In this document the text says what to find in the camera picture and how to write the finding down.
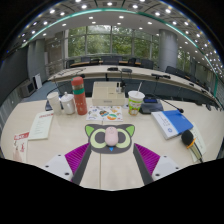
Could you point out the pink computer mouse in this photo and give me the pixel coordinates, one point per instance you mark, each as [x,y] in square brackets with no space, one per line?
[111,136]

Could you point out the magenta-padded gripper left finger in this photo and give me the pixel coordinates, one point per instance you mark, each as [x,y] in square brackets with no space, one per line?
[77,157]

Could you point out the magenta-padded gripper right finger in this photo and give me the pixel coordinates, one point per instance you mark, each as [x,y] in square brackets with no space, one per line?
[146,159]

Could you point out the green-printed paper cup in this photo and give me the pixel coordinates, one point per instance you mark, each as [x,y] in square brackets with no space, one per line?
[135,105]

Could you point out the blue and white book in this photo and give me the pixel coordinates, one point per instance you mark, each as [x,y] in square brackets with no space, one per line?
[175,121]

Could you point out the cat-face mouse pad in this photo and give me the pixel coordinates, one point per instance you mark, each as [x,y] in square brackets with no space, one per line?
[96,140]

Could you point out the round ceiling lights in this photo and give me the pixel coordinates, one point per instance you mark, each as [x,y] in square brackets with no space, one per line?
[109,3]

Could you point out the black handheld microphone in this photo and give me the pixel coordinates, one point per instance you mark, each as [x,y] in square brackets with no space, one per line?
[187,137]

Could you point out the white paper cup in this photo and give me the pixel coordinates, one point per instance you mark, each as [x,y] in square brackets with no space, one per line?
[54,104]

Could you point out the black office chairs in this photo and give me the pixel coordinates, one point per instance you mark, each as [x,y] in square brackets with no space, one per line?
[145,63]

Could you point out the colourful sticker sheet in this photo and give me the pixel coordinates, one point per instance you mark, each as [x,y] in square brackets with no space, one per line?
[105,113]

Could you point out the white floor-standing panel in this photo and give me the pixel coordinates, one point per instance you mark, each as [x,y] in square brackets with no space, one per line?
[38,81]

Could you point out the beige cardboard box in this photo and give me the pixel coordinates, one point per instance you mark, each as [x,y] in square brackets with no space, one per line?
[108,95]

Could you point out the pale paper sheet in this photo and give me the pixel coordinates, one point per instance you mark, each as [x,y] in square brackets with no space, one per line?
[200,138]

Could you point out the white printed booklet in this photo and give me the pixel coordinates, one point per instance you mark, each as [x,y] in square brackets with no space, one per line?
[41,125]

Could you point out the red-printed leaflet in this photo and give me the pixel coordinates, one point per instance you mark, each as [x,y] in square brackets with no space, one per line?
[20,146]

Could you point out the red thermos bottle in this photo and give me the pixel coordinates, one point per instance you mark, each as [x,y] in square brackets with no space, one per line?
[80,98]

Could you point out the long curved conference table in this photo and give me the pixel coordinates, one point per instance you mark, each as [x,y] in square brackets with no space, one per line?
[140,74]

